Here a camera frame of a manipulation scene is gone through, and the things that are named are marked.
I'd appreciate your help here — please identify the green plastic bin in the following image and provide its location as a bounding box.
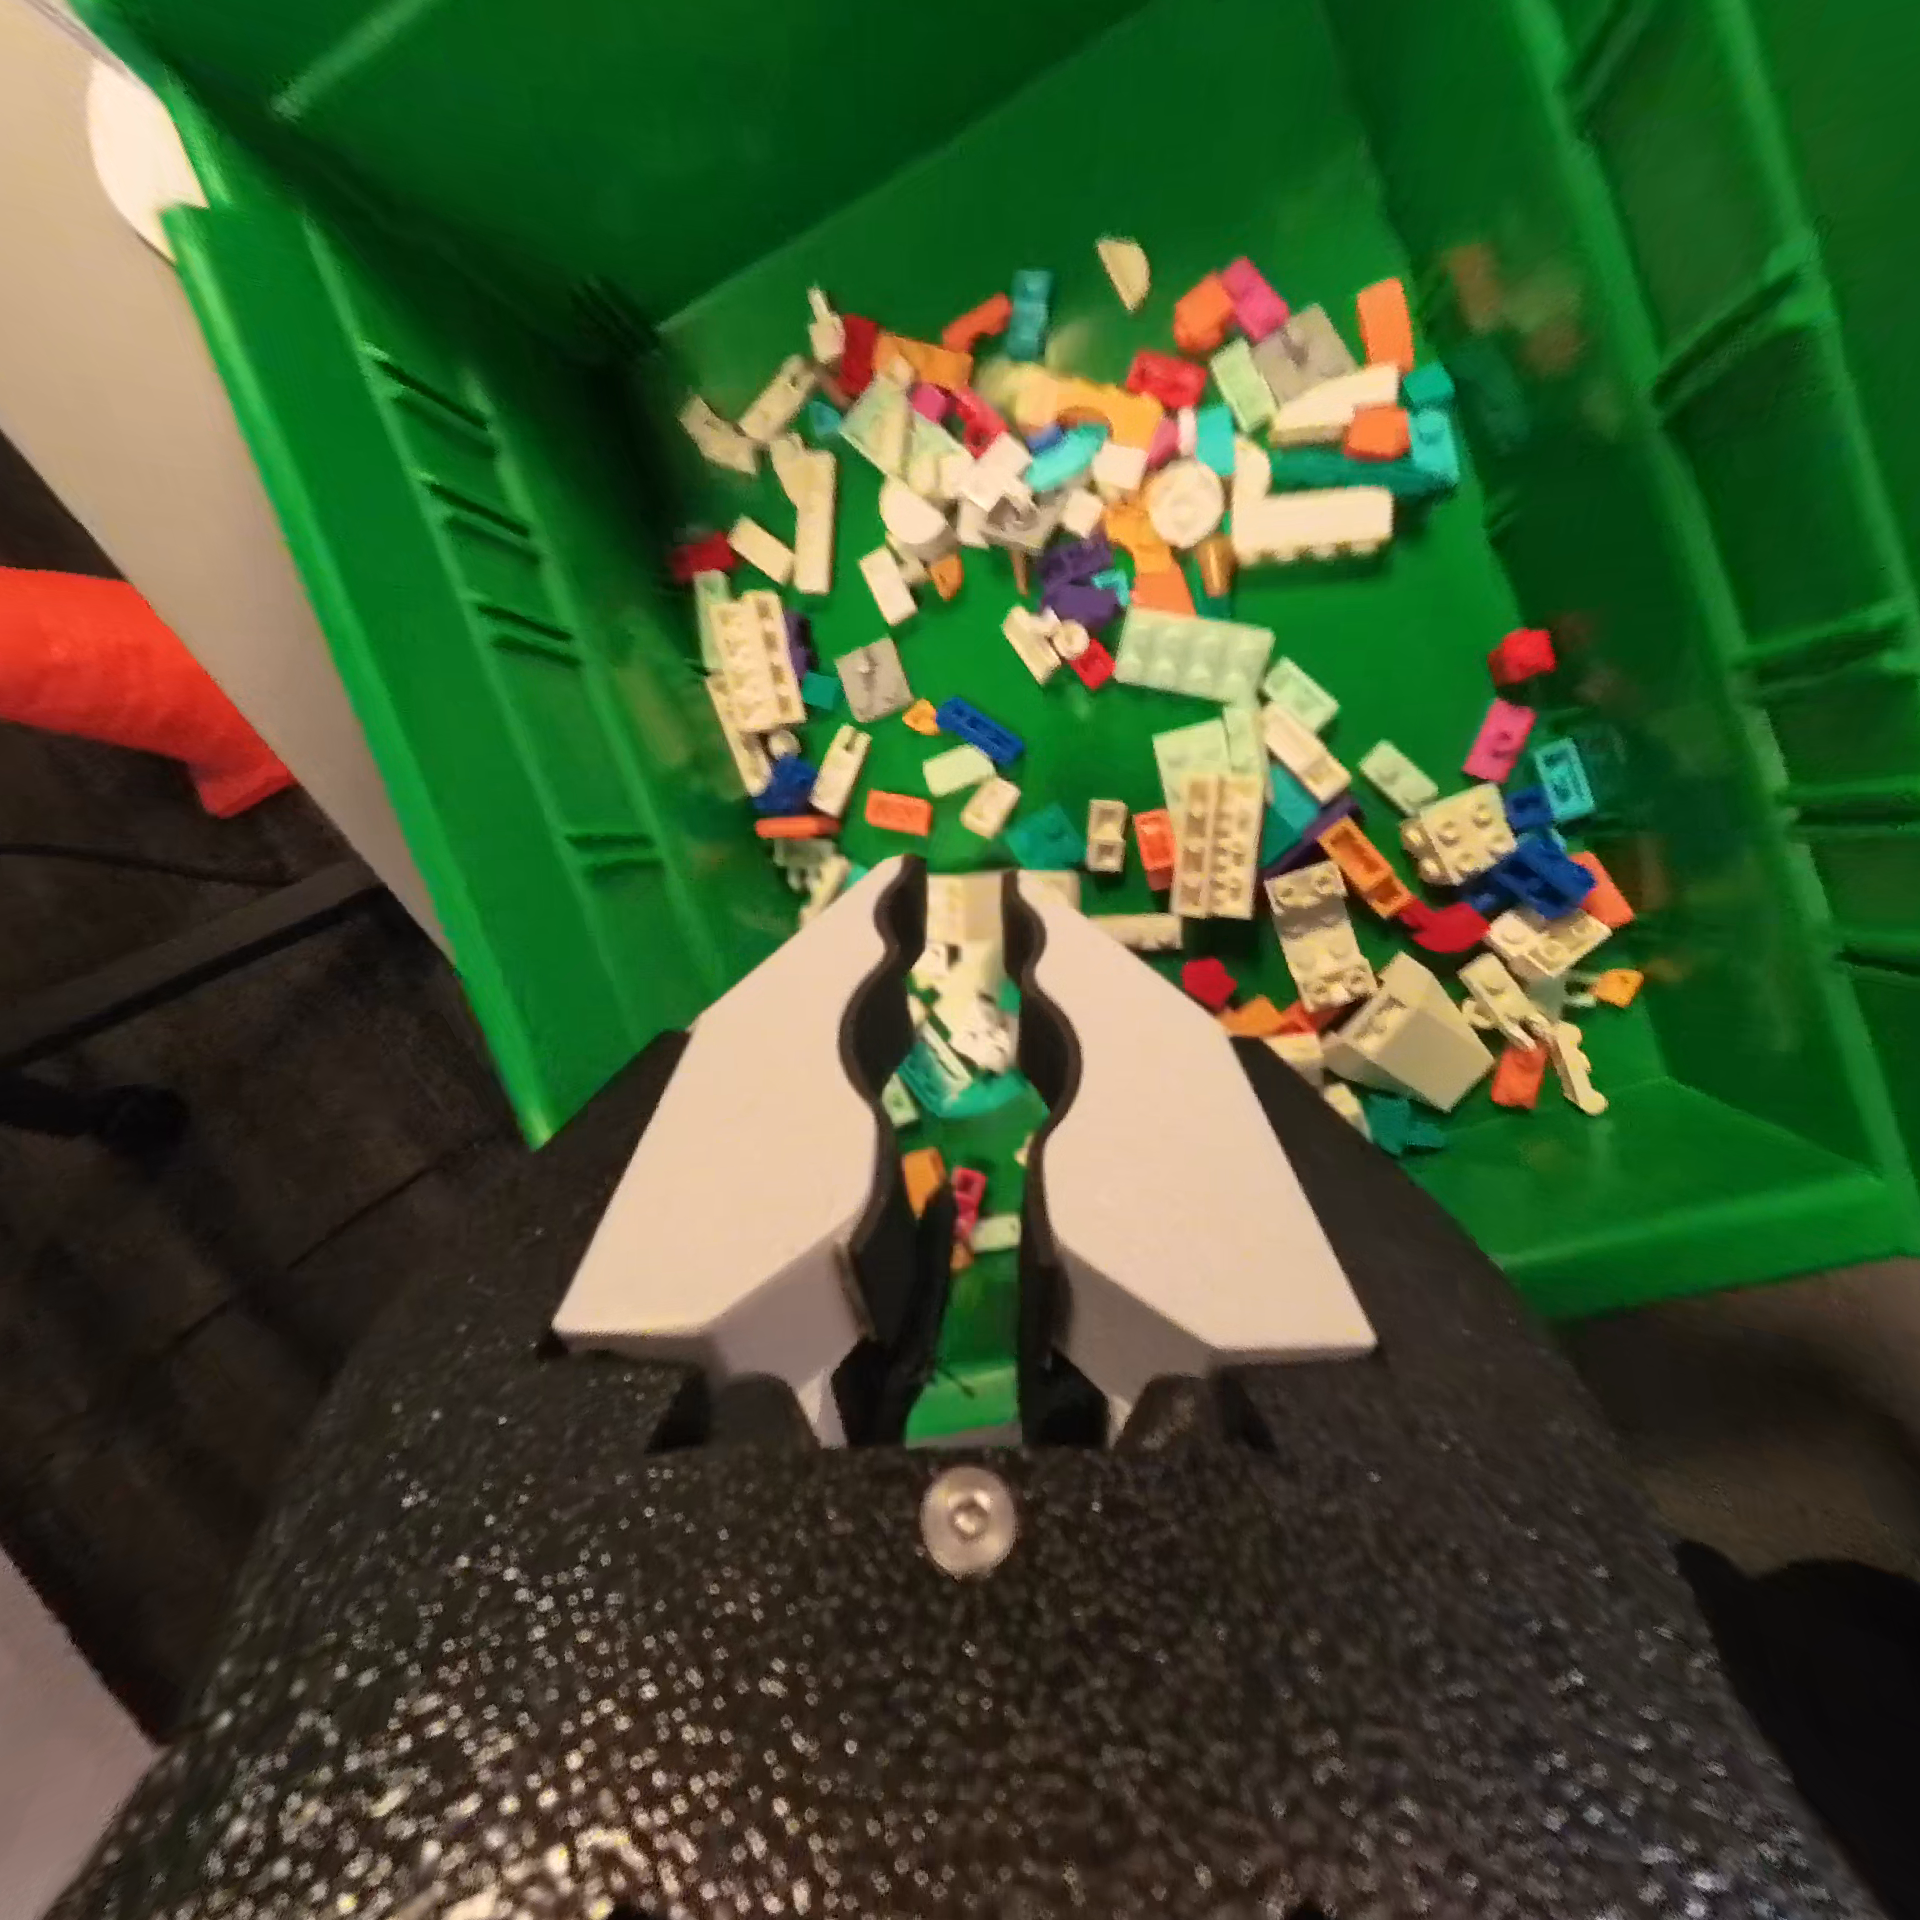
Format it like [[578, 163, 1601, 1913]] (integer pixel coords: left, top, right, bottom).
[[66, 0, 1920, 1448]]

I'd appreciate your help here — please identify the pile of colourful lego pieces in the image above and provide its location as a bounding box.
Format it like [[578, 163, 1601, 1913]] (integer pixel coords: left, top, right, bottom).
[[667, 230, 1648, 1277]]

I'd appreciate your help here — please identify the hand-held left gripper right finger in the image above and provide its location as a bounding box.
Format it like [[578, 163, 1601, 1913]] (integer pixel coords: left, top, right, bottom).
[[1011, 872, 1379, 1451]]

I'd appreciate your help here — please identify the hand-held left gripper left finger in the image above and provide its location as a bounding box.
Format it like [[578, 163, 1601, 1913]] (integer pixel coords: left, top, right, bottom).
[[552, 854, 929, 1447]]

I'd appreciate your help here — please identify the orange plastic object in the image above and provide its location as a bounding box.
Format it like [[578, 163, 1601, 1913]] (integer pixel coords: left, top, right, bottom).
[[0, 565, 298, 819]]

